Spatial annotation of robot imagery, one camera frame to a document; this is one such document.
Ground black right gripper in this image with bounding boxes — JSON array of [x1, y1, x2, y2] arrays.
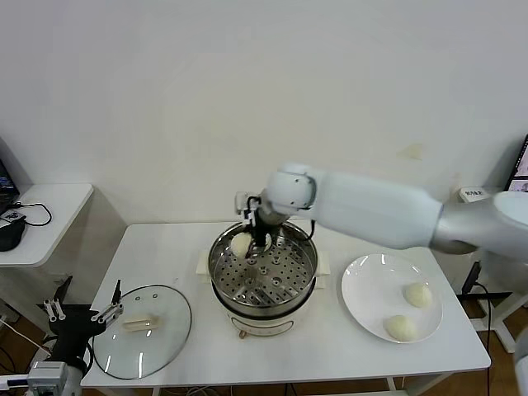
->
[[243, 205, 272, 266]]

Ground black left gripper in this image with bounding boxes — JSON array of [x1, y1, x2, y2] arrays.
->
[[42, 275, 125, 366]]

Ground glass lid with cream handle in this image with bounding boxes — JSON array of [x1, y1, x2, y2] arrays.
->
[[92, 283, 193, 380]]

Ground stainless steel steamer basket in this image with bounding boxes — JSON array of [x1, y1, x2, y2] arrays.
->
[[208, 220, 320, 307]]

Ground white side table with mouse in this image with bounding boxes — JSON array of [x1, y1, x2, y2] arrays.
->
[[0, 183, 129, 370]]

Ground black computer mouse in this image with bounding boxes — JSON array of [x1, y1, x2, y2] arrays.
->
[[0, 220, 26, 252]]

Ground white round plate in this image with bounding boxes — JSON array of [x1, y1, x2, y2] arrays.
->
[[341, 253, 445, 345]]

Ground black laptop beside mouse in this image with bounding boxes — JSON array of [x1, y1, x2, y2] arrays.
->
[[0, 138, 21, 211]]

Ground black laptop with pale windows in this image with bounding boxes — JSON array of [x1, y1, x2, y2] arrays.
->
[[505, 135, 528, 193]]

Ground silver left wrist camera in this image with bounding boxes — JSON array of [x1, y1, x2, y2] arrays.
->
[[26, 361, 70, 389]]

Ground black looped mouse cable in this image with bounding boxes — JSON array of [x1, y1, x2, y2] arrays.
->
[[12, 201, 54, 228]]

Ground black cable with adapter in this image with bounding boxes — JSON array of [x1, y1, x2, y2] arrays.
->
[[461, 262, 496, 331]]

